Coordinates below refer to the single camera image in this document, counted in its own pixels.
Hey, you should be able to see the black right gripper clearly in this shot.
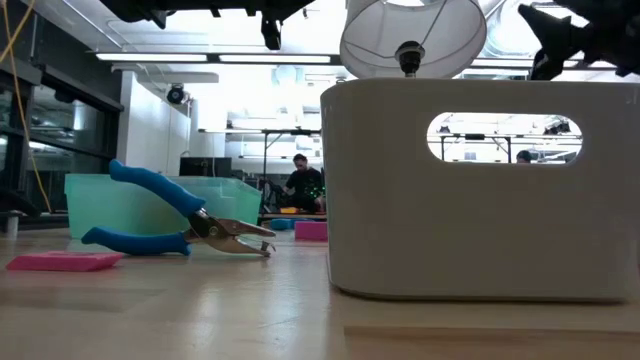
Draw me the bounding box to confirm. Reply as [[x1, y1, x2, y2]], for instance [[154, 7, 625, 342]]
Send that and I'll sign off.
[[518, 0, 640, 82]]

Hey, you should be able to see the grey plastic bin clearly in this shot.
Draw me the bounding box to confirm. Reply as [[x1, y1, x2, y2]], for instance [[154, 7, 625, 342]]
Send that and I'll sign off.
[[319, 78, 640, 304]]

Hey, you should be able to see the pink eraser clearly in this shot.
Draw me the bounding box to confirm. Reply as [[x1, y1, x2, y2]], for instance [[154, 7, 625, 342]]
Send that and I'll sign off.
[[5, 251, 125, 274], [294, 220, 329, 243]]

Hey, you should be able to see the blue handled screwdriver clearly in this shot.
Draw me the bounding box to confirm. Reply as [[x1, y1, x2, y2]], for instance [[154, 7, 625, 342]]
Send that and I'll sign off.
[[81, 159, 277, 259]]

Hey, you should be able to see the green translucent plastic tray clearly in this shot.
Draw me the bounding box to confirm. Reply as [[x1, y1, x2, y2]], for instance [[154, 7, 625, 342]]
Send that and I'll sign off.
[[63, 173, 262, 242]]

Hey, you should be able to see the long ceiling light strip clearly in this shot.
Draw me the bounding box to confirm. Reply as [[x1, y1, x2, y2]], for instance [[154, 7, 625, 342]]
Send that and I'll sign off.
[[94, 52, 332, 64], [472, 58, 532, 69]]

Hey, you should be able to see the table lamp white shade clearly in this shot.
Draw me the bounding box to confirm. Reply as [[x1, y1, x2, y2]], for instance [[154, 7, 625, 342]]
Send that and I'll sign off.
[[339, 0, 488, 80]]

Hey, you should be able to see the black monitor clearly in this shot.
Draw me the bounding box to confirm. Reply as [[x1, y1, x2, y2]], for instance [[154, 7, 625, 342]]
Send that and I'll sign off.
[[179, 156, 234, 178]]

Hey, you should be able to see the black frame background table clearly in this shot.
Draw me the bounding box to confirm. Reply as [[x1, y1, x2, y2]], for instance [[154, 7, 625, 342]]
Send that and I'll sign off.
[[198, 127, 324, 221], [439, 132, 514, 165]]

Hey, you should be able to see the round black ceiling camera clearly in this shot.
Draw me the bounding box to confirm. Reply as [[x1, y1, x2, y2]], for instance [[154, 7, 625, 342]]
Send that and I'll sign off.
[[166, 83, 188, 106]]

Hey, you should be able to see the yellow extension cable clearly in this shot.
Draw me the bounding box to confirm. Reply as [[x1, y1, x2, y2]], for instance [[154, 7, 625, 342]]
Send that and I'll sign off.
[[0, 0, 54, 214]]

